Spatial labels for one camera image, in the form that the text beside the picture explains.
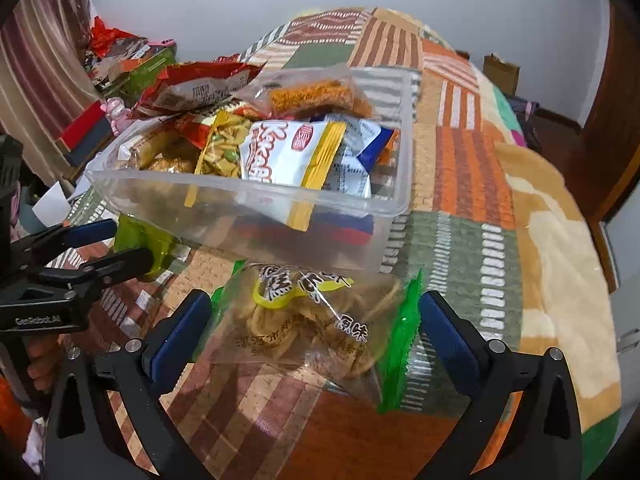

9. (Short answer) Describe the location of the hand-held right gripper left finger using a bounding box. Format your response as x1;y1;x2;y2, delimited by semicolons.
30;289;213;480

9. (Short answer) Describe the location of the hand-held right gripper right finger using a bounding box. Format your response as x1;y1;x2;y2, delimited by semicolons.
418;290;585;480

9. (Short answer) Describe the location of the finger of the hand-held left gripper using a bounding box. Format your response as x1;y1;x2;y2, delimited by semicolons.
10;218;119;264
54;247;155;306

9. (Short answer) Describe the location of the yellow-green snack packet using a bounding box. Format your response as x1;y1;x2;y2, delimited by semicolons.
114;214;192;282

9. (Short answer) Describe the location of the golden pastry snack packet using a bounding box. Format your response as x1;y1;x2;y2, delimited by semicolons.
116;119;201;175

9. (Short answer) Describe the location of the clear green-edged chip packet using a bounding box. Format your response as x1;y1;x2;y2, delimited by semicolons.
200;259;425;415

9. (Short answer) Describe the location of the clear plastic container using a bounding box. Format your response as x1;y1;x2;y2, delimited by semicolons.
84;66;421;273

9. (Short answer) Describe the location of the blue white snack packet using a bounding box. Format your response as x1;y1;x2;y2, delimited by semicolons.
305;114;402;248

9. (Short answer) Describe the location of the person's left hand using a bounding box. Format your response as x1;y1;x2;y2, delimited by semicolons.
26;332;71;391

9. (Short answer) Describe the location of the white paper sheet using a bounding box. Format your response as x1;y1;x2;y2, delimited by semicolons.
31;180;71;223

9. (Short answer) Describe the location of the dark grey box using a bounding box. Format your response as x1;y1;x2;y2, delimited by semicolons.
65;131;114;168

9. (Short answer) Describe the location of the red box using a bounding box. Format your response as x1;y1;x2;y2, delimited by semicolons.
60;100;112;148

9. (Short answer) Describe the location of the pink toy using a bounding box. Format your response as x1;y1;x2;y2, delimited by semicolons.
101;99;132;136

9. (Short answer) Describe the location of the red printed snack packet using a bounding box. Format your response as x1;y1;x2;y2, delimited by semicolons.
174;101;261;150

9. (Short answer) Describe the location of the patchwork blanket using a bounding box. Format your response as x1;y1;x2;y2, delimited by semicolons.
40;7;623;480

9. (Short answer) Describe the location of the striped curtain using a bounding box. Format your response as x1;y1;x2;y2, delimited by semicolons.
0;0;108;186

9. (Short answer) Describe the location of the red brown snack packet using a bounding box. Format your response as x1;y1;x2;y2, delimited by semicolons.
131;61;267;120

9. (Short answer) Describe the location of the white cabinet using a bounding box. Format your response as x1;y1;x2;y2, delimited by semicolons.
604;220;640;343

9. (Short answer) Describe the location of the red plastic bag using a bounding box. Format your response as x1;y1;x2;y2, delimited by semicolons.
90;16;131;58

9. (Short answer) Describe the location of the white yellow snack packet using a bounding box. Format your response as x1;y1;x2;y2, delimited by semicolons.
238;119;348;232

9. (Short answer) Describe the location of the pile of clothes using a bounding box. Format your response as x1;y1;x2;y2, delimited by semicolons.
507;95;543;151

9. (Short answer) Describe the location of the clear packet of orange snack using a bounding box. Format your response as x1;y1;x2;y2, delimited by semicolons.
249;67;375;122

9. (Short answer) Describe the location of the wooden door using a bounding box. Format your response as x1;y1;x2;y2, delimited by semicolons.
582;0;640;291

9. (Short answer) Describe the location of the brown paper bag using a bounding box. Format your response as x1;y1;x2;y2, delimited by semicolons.
482;54;521;96

